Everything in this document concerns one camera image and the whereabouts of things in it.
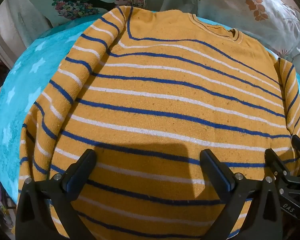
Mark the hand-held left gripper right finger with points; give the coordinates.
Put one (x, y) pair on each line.
(224, 178)

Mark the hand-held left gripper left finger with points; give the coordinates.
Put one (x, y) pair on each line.
(70, 182)

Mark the yellow striped sweater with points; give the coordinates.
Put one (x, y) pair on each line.
(165, 92)

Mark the turquoise star blanket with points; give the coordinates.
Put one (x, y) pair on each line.
(27, 92)

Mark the white leaf print pillow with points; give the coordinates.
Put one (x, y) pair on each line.
(265, 10)

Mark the beige curtain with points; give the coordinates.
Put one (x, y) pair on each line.
(17, 25)

